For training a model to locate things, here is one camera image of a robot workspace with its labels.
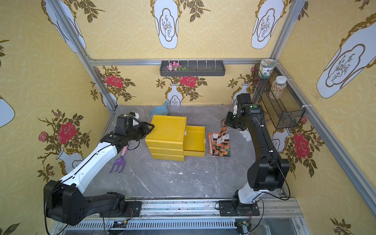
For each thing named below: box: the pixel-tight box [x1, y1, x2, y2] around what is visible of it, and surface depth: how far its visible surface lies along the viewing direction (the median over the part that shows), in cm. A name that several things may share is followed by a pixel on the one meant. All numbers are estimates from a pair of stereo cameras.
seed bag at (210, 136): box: [207, 132, 213, 156], surface depth 100 cm
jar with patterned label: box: [258, 58, 277, 79], surface depth 87 cm
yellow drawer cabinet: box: [145, 114, 188, 162], surface depth 83 cm
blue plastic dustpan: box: [149, 99, 170, 118], surface depth 120 cm
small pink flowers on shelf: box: [166, 61, 188, 71], surface depth 89 cm
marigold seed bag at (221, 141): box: [212, 117, 231, 158], surface depth 95 cm
